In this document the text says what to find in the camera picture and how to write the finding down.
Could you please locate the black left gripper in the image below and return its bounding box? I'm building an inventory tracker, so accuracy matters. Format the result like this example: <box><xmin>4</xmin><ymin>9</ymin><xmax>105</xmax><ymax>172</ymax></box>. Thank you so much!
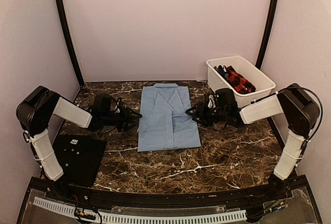
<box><xmin>101</xmin><ymin>106</ymin><xmax>142</xmax><ymax>132</ymax></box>

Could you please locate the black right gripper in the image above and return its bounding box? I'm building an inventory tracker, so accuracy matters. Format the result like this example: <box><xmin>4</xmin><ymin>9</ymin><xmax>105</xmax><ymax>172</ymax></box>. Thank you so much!
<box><xmin>186</xmin><ymin>102</ymin><xmax>228</xmax><ymax>127</ymax></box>

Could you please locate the light blue long sleeve shirt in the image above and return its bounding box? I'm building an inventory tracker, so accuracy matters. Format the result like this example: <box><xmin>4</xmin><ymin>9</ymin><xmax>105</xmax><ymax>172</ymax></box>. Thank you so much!
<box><xmin>138</xmin><ymin>83</ymin><xmax>201</xmax><ymax>152</ymax></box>

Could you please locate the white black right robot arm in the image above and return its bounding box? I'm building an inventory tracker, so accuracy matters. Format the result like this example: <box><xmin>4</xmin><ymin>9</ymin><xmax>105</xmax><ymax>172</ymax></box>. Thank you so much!
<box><xmin>186</xmin><ymin>83</ymin><xmax>324</xmax><ymax>200</ymax></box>

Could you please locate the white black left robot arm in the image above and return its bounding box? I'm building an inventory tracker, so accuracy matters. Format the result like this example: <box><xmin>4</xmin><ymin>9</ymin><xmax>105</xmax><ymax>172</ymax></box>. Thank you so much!
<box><xmin>16</xmin><ymin>85</ymin><xmax>142</xmax><ymax>182</ymax></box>

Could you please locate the blue black plaid shirt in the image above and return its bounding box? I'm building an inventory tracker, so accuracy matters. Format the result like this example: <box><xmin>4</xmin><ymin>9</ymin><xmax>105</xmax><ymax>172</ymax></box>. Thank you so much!
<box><xmin>214</xmin><ymin>65</ymin><xmax>228</xmax><ymax>81</ymax></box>

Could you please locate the red black plaid shirt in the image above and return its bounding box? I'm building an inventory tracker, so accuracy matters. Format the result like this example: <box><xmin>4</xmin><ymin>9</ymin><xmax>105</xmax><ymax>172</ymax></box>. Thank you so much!
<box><xmin>226</xmin><ymin>66</ymin><xmax>256</xmax><ymax>94</ymax></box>

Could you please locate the white plastic bin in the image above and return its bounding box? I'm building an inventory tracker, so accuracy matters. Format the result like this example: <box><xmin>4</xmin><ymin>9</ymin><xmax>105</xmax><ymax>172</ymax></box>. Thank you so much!
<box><xmin>206</xmin><ymin>56</ymin><xmax>276</xmax><ymax>107</ymax></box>

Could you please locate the folded black shirt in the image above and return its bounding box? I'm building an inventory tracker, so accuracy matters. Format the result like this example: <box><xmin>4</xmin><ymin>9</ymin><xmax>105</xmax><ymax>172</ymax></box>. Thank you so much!
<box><xmin>53</xmin><ymin>135</ymin><xmax>107</xmax><ymax>187</ymax></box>

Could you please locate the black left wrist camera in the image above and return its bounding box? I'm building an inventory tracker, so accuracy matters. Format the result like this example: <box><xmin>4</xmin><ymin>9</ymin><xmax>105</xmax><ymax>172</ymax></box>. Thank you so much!
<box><xmin>92</xmin><ymin>94</ymin><xmax>113</xmax><ymax>114</ymax></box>

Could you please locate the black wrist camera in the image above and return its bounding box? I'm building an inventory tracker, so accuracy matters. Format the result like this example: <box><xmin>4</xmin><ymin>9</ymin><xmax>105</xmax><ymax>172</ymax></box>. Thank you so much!
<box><xmin>92</xmin><ymin>94</ymin><xmax>113</xmax><ymax>114</ymax></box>
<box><xmin>204</xmin><ymin>88</ymin><xmax>238</xmax><ymax>110</ymax></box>

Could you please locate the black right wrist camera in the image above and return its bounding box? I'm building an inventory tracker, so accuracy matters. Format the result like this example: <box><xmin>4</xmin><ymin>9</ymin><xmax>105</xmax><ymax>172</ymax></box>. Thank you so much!
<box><xmin>204</xmin><ymin>88</ymin><xmax>238</xmax><ymax>110</ymax></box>

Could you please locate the white slotted cable duct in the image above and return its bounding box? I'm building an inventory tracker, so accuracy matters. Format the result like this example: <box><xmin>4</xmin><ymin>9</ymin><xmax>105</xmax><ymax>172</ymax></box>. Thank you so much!
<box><xmin>28</xmin><ymin>197</ymin><xmax>247</xmax><ymax>224</ymax></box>

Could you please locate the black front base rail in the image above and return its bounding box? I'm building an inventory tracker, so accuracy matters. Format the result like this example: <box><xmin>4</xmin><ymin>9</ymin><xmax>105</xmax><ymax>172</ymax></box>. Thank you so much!
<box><xmin>17</xmin><ymin>176</ymin><xmax>322</xmax><ymax>223</ymax></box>

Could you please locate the black left corner post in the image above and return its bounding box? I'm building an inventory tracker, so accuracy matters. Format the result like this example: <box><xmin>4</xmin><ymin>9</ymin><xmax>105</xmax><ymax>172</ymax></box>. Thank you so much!
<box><xmin>55</xmin><ymin>0</ymin><xmax>85</xmax><ymax>87</ymax></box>

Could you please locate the black corner post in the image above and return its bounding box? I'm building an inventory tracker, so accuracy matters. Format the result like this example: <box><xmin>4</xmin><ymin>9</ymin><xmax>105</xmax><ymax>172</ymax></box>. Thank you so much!
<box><xmin>255</xmin><ymin>0</ymin><xmax>278</xmax><ymax>69</ymax></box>
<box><xmin>55</xmin><ymin>0</ymin><xmax>85</xmax><ymax>87</ymax></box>

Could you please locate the black right corner post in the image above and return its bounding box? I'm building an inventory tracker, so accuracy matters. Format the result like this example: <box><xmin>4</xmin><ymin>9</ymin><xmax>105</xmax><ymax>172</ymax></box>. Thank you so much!
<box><xmin>255</xmin><ymin>0</ymin><xmax>278</xmax><ymax>69</ymax></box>

